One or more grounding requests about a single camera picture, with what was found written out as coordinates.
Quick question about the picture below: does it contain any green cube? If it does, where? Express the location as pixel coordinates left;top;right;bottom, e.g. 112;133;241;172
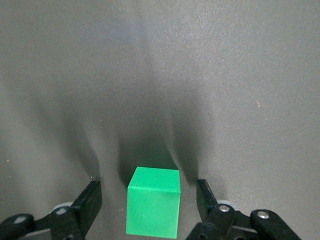
125;166;181;240

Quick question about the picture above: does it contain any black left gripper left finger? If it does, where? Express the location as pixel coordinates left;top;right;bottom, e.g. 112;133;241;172
0;180;103;240

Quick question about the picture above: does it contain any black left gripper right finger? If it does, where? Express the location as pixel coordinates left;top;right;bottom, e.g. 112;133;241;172
186;178;307;240

